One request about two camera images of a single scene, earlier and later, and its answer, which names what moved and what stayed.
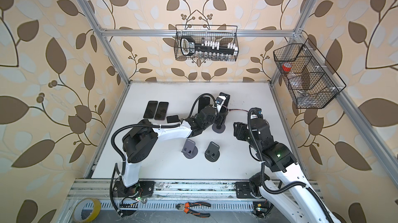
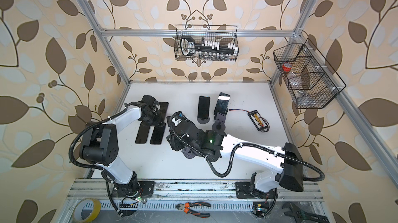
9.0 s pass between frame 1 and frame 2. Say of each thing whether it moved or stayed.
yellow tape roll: stayed
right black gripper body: moved
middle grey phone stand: stayed
